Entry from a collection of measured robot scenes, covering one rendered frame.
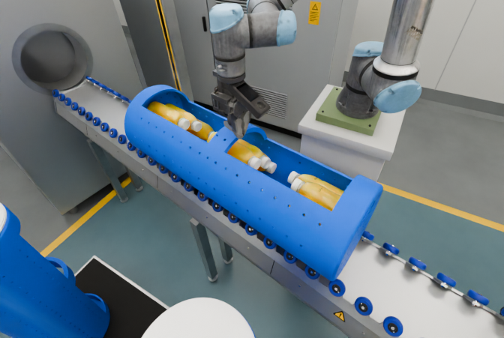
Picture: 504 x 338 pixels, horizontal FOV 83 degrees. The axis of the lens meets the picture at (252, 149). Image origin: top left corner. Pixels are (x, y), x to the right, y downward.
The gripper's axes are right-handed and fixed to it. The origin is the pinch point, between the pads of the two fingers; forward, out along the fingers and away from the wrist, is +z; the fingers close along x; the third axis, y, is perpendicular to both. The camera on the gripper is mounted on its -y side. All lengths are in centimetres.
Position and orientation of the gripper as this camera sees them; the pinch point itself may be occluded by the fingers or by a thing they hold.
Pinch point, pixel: (242, 136)
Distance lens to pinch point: 84.1
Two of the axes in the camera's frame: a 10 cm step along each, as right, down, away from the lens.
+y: -7.8, -4.0, 4.8
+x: -6.2, 5.4, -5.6
